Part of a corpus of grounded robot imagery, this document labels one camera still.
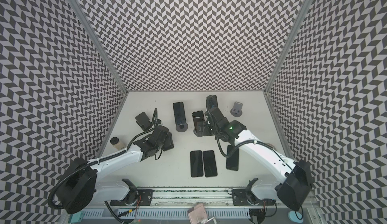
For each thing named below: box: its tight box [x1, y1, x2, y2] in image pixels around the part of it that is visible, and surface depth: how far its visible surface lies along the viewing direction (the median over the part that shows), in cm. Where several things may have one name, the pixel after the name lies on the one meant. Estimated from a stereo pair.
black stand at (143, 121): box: [134, 111, 153, 132], surface depth 95 cm
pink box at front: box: [187, 203, 208, 224], surface depth 66 cm
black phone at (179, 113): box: [172, 101, 187, 126], surface depth 95 cm
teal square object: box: [68, 210, 85, 224], surface depth 67 cm
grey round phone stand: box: [230, 101, 243, 118], surface depth 102 cm
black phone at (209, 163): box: [202, 150, 218, 178], surface depth 86 cm
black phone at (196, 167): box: [190, 150, 204, 178], surface depth 83 cm
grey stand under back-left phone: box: [175, 122, 188, 133], surface depth 100 cm
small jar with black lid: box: [109, 136, 126, 151], surface depth 84 cm
